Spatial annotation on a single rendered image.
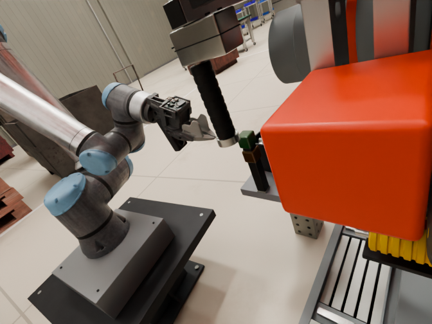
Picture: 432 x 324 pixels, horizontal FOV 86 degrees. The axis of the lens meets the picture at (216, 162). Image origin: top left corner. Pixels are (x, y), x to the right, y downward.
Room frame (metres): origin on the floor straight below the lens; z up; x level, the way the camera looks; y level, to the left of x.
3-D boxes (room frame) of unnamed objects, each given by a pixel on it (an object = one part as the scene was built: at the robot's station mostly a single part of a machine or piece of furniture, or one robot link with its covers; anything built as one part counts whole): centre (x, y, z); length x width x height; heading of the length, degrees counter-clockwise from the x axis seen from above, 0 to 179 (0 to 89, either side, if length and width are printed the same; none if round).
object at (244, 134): (0.59, -0.11, 0.64); 0.04 x 0.04 x 0.04; 41
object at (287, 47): (0.38, -0.27, 0.85); 0.21 x 0.14 x 0.14; 41
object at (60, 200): (0.77, 0.51, 0.59); 0.17 x 0.15 x 0.18; 152
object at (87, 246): (0.76, 0.51, 0.45); 0.19 x 0.19 x 0.10
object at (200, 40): (0.38, -0.06, 0.93); 0.09 x 0.05 x 0.05; 41
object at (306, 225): (0.74, -0.28, 0.21); 0.10 x 0.10 x 0.42; 41
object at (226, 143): (0.40, -0.04, 0.83); 0.04 x 0.04 x 0.16
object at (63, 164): (3.24, 1.62, 0.41); 1.19 x 0.98 x 0.82; 41
